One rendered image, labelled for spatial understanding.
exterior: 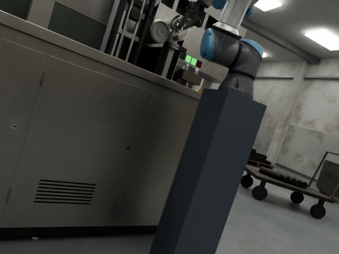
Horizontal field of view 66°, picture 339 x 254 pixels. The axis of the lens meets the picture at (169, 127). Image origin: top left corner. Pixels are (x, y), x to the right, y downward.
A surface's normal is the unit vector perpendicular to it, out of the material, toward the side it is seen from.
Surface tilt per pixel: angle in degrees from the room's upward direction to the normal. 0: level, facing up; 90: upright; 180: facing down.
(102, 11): 90
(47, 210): 90
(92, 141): 90
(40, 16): 90
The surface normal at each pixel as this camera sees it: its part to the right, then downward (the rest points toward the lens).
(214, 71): 0.54, 0.24
